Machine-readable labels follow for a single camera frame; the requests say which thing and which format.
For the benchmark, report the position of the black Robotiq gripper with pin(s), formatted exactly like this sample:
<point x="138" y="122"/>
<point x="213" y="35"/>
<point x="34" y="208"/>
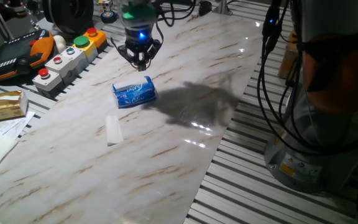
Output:
<point x="140" y="40"/>

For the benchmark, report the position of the white paper napkin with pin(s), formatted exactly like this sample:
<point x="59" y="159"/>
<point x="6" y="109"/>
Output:
<point x="129" y="84"/>
<point x="113" y="130"/>

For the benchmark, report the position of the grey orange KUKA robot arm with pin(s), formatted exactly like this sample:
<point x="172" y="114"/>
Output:
<point x="328" y="15"/>

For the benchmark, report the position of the folded white paper napkin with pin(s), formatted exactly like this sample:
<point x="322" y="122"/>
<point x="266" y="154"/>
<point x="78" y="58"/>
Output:
<point x="113" y="130"/>

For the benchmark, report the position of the blue tissue pack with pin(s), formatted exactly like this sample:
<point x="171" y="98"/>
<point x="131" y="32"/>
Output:
<point x="135" y="99"/>

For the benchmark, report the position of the orange box red button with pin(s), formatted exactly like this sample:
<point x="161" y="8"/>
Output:
<point x="96" y="37"/>

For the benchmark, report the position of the black round puck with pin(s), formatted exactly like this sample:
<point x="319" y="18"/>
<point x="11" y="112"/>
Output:
<point x="108" y="17"/>

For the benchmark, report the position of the yellow box green button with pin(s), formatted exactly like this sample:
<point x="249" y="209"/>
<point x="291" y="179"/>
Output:
<point x="84" y="46"/>

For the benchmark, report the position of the colourful puzzle cube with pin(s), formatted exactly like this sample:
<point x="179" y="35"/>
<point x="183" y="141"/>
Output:
<point x="105" y="4"/>

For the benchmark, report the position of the white box two small buttons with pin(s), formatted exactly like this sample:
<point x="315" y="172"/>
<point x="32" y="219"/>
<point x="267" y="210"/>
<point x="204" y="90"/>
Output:
<point x="68" y="62"/>

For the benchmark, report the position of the small black device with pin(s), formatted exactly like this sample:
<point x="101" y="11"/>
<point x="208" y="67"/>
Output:
<point x="205" y="7"/>

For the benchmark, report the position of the black round spool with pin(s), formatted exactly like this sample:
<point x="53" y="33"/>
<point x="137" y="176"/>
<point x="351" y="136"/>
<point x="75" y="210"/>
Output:
<point x="68" y="15"/>

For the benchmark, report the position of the white egg-shaped object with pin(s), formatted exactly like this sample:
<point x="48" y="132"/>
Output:
<point x="59" y="43"/>

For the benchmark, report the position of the white box large red button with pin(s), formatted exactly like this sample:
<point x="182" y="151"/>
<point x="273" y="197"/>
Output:
<point x="47" y="82"/>

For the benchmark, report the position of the marble pattern table mat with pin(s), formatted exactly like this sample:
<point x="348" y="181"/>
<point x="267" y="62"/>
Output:
<point x="104" y="174"/>

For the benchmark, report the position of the black orange teach pendant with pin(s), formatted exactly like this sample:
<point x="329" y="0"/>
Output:
<point x="14" y="59"/>

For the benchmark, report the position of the gold tissue box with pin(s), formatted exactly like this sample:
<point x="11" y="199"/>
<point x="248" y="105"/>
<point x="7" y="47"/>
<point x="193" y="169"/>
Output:
<point x="6" y="107"/>

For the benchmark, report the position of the brown cardboard box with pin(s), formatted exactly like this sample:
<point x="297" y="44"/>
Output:
<point x="287" y="56"/>

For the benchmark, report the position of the printed white paper sheet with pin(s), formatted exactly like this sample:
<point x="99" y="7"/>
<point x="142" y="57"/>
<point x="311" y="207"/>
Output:
<point x="14" y="127"/>

